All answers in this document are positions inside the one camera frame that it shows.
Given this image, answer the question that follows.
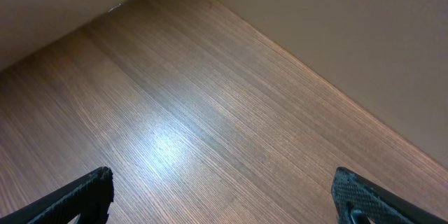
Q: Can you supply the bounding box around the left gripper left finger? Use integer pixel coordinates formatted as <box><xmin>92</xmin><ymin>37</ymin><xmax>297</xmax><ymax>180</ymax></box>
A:
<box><xmin>1</xmin><ymin>167</ymin><xmax>114</xmax><ymax>224</ymax></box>

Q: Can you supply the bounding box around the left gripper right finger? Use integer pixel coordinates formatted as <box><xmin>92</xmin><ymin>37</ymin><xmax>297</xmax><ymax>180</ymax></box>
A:
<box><xmin>331</xmin><ymin>167</ymin><xmax>447</xmax><ymax>224</ymax></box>

